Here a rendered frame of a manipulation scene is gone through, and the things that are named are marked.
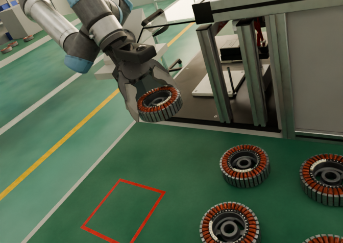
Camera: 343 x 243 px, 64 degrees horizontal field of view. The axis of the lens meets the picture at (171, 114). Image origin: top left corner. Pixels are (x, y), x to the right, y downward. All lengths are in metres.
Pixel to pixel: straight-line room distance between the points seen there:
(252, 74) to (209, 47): 0.12
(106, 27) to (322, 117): 0.54
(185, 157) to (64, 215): 0.35
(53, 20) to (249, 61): 0.60
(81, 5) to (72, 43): 0.16
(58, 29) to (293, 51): 0.65
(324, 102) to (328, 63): 0.10
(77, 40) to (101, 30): 0.15
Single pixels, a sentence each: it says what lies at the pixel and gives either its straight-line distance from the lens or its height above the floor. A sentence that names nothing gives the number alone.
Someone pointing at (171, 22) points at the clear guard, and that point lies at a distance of 0.77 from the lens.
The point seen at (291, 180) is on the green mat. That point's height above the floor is 0.75.
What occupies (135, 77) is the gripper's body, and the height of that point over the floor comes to 1.01.
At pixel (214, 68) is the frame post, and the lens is 0.71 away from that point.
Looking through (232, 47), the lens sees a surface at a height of 0.92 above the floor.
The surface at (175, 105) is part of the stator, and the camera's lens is 0.63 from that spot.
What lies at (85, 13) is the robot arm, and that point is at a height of 1.17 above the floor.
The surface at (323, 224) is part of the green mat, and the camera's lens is 0.61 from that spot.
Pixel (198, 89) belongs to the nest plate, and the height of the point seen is 0.78.
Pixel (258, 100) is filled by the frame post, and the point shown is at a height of 0.86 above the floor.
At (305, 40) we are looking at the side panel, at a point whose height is 1.01.
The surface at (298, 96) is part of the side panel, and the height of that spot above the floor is 0.87.
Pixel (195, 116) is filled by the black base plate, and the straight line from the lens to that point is 0.87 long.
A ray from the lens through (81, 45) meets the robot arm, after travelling 0.82.
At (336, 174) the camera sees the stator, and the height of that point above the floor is 0.78.
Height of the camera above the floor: 1.26
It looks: 32 degrees down
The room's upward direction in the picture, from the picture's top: 21 degrees counter-clockwise
